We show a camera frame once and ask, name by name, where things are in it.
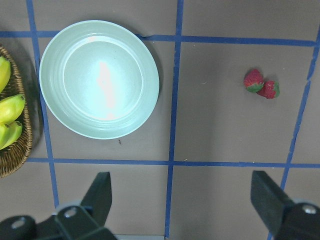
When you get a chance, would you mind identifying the light green plate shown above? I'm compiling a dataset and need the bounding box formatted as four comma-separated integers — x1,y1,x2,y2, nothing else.
39,20,160,140

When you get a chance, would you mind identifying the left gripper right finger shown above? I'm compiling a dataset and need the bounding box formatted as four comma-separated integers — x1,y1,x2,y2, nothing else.
250,170,320,240

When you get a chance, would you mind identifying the woven wicker basket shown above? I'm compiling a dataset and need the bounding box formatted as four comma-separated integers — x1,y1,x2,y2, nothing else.
0,45,33,178

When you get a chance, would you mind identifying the red strawberry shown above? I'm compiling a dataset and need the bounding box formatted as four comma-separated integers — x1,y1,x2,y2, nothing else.
257,80,280,99
243,68,265,93

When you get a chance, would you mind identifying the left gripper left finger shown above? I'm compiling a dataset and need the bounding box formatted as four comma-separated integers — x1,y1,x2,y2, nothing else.
0,172,116,240

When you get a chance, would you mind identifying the yellow banana bunch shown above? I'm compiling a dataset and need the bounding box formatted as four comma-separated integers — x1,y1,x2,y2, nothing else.
0,56,26,150

